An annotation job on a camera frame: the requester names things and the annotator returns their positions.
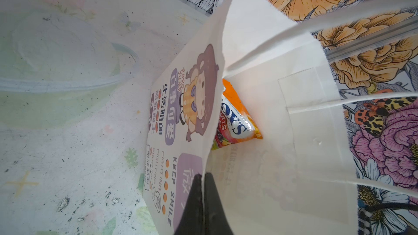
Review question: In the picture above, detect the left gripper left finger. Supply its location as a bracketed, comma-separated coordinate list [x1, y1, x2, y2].
[174, 174, 204, 235]

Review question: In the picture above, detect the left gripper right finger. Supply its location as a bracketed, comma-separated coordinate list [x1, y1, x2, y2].
[204, 173, 233, 235]

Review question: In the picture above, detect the Fox's candy packet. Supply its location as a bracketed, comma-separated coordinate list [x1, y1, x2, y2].
[211, 79, 263, 150]

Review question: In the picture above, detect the white printed paper bag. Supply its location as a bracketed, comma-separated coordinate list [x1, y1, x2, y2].
[144, 0, 417, 235]

